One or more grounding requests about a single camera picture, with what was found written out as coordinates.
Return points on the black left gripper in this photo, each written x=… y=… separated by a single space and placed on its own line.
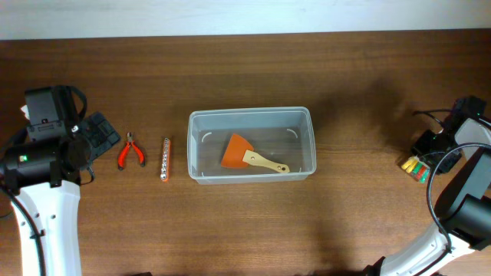
x=103 y=129

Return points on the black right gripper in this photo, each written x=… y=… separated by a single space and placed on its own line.
x=418 y=146

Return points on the orange scraper wooden handle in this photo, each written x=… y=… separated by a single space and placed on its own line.
x=240 y=154

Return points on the clear plastic container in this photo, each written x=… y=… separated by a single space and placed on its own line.
x=268 y=144

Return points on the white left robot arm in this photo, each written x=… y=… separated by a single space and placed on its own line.
x=43 y=182

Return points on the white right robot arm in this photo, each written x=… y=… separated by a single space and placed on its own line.
x=461 y=214

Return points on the orange socket bit rail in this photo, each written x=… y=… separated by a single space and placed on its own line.
x=165 y=164

